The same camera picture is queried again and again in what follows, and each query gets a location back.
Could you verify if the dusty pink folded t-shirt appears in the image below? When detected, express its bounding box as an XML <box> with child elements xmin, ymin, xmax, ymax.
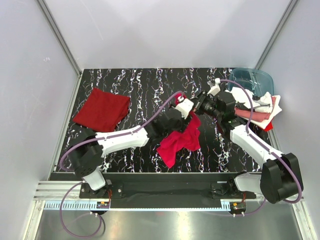
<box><xmin>235</xmin><ymin>96</ymin><xmax>275</xmax><ymax>122</ymax></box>

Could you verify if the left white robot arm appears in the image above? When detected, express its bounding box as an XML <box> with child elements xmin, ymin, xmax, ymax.
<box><xmin>61</xmin><ymin>107</ymin><xmax>193</xmax><ymax>191</ymax></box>

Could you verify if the left aluminium frame post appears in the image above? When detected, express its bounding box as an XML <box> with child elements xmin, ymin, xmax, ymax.
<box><xmin>35</xmin><ymin>0</ymin><xmax>82</xmax><ymax>78</ymax></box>

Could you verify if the white folded t-shirt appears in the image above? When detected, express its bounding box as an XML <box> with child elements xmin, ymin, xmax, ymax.
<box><xmin>250</xmin><ymin>95</ymin><xmax>282</xmax><ymax>130</ymax></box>

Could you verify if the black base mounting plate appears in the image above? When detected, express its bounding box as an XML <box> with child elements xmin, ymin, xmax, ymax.
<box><xmin>79</xmin><ymin>173</ymin><xmax>256</xmax><ymax>202</ymax></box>

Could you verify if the bright pink-red t-shirt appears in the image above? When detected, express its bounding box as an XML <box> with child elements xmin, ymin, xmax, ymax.
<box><xmin>155</xmin><ymin>91</ymin><xmax>202</xmax><ymax>169</ymax></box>

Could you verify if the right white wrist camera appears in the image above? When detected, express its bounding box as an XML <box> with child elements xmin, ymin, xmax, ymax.
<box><xmin>207</xmin><ymin>78</ymin><xmax>221</xmax><ymax>96</ymax></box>

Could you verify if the folded dark red t-shirt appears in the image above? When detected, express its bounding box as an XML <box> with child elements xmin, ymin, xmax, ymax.
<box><xmin>73</xmin><ymin>88</ymin><xmax>131</xmax><ymax>133</ymax></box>

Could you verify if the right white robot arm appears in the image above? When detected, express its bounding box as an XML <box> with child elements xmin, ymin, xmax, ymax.
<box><xmin>191</xmin><ymin>91</ymin><xmax>304</xmax><ymax>204</ymax></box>

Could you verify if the red t-shirt under pile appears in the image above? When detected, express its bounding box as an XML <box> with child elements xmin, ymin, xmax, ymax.
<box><xmin>263</xmin><ymin>121</ymin><xmax>274</xmax><ymax>132</ymax></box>

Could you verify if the right aluminium frame post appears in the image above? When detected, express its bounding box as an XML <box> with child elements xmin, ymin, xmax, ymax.
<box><xmin>254</xmin><ymin>0</ymin><xmax>300</xmax><ymax>70</ymax></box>

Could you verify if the white slotted cable duct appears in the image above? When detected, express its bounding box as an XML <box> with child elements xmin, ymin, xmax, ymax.
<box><xmin>44</xmin><ymin>197</ymin><xmax>231</xmax><ymax>212</ymax></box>

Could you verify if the blue transparent plastic bin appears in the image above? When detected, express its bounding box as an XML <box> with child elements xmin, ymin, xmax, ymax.
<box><xmin>229</xmin><ymin>67</ymin><xmax>274</xmax><ymax>97</ymax></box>

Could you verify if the aluminium frame post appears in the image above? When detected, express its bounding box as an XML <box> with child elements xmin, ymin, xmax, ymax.
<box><xmin>254</xmin><ymin>0</ymin><xmax>300</xmax><ymax>70</ymax></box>
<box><xmin>35</xmin><ymin>0</ymin><xmax>82</xmax><ymax>78</ymax></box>

